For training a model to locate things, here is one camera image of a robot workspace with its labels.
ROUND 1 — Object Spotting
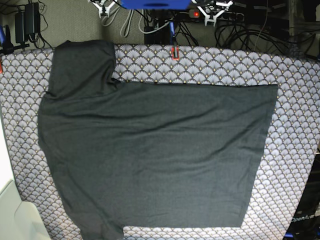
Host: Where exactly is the black clamp at left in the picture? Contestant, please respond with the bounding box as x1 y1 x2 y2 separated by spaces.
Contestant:
0 25 30 55

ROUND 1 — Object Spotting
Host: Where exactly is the black OpenArm stand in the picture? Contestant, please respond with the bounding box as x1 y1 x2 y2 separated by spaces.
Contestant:
283 152 320 240

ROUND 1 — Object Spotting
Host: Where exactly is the red and black clamp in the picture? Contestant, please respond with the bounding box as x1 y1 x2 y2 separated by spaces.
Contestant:
171 45 180 61

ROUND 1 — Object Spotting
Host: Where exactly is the black power adapter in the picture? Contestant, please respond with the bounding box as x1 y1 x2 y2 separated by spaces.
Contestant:
14 2 41 44

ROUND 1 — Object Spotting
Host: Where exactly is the dark grey T-shirt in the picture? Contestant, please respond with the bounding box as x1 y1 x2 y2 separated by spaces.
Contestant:
37 40 278 240

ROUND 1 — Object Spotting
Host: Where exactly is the fan-patterned table cloth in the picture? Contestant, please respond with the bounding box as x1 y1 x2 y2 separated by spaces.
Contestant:
0 44 320 240

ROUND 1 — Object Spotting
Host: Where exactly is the blue box overhead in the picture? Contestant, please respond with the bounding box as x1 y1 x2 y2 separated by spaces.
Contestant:
120 0 191 10

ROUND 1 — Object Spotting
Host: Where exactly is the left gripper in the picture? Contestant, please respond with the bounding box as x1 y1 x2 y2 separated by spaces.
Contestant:
192 0 234 26

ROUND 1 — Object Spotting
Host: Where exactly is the white plastic bin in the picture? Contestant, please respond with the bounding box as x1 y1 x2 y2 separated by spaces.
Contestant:
0 126 50 240

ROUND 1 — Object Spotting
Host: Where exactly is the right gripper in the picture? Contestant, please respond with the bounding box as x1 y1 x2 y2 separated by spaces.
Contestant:
87 0 118 18

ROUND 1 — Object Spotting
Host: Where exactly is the black power strip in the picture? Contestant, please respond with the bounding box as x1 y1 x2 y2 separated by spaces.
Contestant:
187 9 245 22

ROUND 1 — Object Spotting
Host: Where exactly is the grey looped cable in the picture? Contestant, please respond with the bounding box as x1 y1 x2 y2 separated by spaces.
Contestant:
100 5 136 38

